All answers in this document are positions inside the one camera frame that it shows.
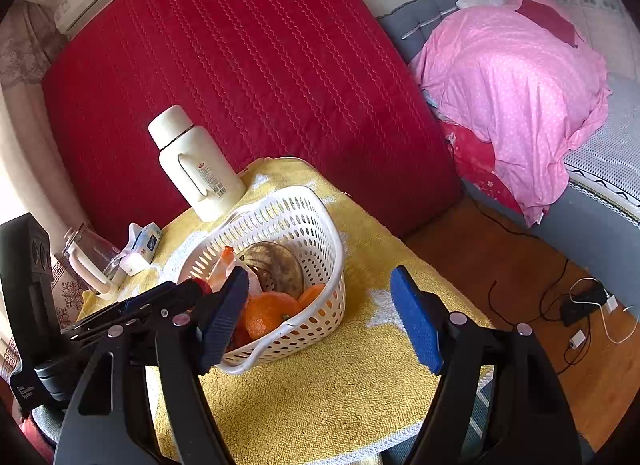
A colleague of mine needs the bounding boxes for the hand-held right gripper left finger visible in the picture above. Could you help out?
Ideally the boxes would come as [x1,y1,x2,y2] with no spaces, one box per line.
[52,266,250,465]

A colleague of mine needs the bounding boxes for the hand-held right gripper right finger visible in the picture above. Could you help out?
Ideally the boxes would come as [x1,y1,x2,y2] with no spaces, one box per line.
[390,265,583,465]

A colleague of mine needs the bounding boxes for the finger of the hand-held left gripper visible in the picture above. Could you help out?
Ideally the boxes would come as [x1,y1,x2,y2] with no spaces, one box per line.
[119,279,213,318]
[60,307,173,342]

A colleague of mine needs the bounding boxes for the large oval orange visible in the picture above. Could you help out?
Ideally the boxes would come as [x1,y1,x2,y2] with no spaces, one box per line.
[244,291,303,341]

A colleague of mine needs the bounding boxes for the spotted ripe banana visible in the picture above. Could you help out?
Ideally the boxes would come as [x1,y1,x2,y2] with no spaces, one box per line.
[245,241,306,296]

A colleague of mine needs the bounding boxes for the white plastic basket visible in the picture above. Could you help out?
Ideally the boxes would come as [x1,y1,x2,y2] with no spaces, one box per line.
[177,186,347,377]

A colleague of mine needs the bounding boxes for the person's left forearm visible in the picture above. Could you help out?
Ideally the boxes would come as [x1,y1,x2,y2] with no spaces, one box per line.
[19,402,67,463]

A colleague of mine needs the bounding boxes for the white tissue pack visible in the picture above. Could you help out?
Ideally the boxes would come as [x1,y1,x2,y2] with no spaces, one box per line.
[120,222,163,276]

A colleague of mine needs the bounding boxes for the yellow printed towel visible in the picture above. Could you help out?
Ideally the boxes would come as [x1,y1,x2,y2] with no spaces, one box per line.
[75,156,496,465]

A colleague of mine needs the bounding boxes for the blue striped tablecloth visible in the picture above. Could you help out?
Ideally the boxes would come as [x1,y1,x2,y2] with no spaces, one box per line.
[380,375,498,465]

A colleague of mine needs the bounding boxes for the cream thermos flask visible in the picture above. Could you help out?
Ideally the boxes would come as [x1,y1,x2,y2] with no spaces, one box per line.
[148,105,247,222]

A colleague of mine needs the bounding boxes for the red floral cloth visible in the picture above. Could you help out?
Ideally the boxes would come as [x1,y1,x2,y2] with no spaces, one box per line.
[442,120,526,216]

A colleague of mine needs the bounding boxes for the black power adapter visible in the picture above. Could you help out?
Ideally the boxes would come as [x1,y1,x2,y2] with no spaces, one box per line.
[560,287,608,327]

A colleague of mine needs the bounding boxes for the grey bed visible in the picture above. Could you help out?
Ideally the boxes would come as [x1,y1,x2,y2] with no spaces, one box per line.
[377,0,640,296]

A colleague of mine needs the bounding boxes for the red quilted mattress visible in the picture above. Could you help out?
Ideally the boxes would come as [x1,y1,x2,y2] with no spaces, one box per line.
[41,0,463,246]

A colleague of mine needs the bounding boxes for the pink dotted blanket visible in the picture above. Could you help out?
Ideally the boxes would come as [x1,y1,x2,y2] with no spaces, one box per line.
[409,0,612,227]

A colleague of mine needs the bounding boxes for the patterned beige curtain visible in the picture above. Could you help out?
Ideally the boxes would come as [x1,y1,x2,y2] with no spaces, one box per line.
[0,0,96,378]

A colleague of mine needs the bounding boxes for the dark red cloth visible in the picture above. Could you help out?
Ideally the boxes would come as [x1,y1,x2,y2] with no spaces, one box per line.
[515,0,586,46]

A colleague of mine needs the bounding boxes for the glass kettle with white handle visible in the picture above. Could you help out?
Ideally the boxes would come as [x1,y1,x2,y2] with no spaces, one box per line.
[62,222,126,302]

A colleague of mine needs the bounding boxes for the black cable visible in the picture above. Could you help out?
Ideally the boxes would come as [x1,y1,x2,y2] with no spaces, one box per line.
[470,202,573,326]

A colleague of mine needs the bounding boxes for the white cable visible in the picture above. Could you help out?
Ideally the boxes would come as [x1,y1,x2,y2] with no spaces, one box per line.
[570,277,636,346]

